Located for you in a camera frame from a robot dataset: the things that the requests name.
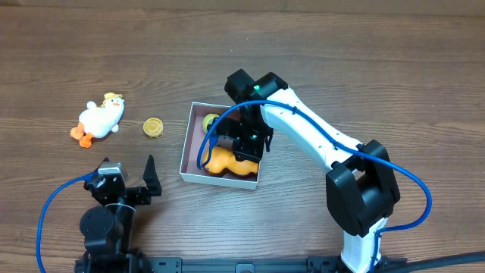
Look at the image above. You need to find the left blue cable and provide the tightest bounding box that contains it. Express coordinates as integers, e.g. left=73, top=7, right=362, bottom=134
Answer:
left=36, top=171, right=100, bottom=273

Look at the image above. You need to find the white plush duck toy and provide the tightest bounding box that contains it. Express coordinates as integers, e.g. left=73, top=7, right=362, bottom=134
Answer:
left=70, top=93, right=125, bottom=148

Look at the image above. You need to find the white box pink interior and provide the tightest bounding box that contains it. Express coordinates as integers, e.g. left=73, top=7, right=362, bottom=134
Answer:
left=179, top=102, right=259, bottom=190

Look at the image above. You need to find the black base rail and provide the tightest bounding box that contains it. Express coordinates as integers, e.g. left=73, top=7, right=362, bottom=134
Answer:
left=149, top=256, right=339, bottom=273

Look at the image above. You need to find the yellow one-eyed ball toy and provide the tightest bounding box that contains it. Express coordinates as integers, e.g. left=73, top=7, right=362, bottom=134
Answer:
left=202, top=113, right=219, bottom=133

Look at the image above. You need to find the blue cable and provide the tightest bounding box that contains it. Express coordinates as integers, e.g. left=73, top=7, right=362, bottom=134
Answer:
left=36, top=171, right=100, bottom=273
left=196, top=99, right=433, bottom=273

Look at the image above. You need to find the round yellow cookie toy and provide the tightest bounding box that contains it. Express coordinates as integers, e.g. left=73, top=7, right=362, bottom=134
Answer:
left=142, top=117, right=164, bottom=138

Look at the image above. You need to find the orange dinosaur figure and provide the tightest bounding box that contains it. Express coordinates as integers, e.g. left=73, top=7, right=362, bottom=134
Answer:
left=202, top=146, right=259, bottom=176

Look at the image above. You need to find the right blue cable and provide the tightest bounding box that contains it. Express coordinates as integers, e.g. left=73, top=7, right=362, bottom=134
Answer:
left=196, top=99, right=433, bottom=273

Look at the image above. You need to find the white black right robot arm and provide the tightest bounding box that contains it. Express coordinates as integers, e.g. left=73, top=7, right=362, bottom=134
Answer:
left=198, top=69, right=400, bottom=272

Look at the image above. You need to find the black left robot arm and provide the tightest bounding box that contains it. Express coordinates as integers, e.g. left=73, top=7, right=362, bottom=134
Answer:
left=74, top=155, right=162, bottom=273

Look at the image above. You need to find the thick black cable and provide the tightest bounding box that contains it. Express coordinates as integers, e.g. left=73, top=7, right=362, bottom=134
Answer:
left=378, top=250, right=485, bottom=273

